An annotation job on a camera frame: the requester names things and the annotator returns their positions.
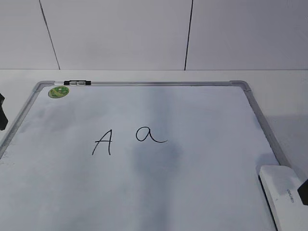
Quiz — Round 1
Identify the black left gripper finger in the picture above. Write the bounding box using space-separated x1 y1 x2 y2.
0 94 8 130

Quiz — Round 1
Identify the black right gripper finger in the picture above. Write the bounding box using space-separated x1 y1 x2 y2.
297 180 308 205

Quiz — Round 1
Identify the white board eraser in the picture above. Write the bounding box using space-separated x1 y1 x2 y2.
259 165 308 231

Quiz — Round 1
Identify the round green magnet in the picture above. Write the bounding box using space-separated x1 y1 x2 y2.
48 86 69 99

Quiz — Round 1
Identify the white board with aluminium frame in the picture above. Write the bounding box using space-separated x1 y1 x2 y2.
0 81 291 231

